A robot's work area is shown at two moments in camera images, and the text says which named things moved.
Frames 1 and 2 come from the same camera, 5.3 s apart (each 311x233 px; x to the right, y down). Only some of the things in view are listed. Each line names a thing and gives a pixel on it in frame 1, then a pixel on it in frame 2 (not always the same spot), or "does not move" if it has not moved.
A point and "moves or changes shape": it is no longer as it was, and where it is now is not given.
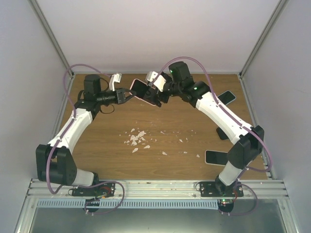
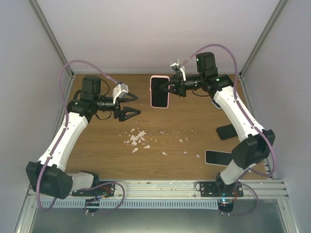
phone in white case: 216,158 does not move
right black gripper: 157,95 to 178,88
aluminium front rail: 162,189 does not move
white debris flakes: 139,135 does not move
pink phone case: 139,87 moves or changes shape
